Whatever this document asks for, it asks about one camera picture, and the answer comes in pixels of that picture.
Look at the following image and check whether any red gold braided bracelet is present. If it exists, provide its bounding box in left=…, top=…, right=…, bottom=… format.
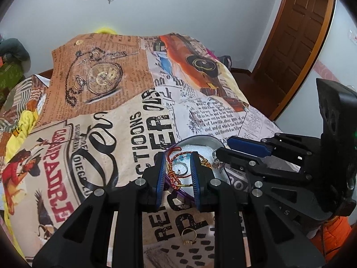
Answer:
left=166, top=146, right=216, bottom=191

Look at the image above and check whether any purple heart jewelry box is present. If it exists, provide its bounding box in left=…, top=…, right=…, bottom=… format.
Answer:
left=166, top=135, right=229, bottom=203

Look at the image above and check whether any orange sleeve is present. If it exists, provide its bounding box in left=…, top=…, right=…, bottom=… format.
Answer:
left=310, top=216, right=352, bottom=263

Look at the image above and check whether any white wardrobe with hearts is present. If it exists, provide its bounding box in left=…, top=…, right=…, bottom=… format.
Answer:
left=276, top=0, right=356, bottom=137

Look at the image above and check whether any dark bag on floor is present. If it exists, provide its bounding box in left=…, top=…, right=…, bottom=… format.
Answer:
left=218, top=55, right=232, bottom=70

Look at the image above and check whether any brown wooden door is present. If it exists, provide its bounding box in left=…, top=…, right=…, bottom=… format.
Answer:
left=252, top=0, right=336, bottom=120

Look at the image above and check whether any yellow cloth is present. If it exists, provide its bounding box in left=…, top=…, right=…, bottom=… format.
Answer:
left=4, top=110, right=39, bottom=163

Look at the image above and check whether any newspaper print bed cover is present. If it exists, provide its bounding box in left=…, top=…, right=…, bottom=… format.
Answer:
left=1, top=33, right=278, bottom=263

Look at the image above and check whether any green covered side table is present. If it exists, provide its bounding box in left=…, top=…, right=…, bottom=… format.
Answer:
left=0, top=62, right=25, bottom=96

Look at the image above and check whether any yellow pillow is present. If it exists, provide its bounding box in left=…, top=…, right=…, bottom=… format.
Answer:
left=94, top=27, right=117, bottom=35

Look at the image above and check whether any dark green jacket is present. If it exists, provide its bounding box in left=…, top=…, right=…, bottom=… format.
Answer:
left=0, top=38, right=30, bottom=64

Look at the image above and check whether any blue bead bracelet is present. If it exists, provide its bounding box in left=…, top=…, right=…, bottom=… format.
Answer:
left=169, top=157, right=191, bottom=178

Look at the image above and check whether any gold ring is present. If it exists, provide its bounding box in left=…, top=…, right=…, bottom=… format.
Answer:
left=181, top=227, right=198, bottom=247

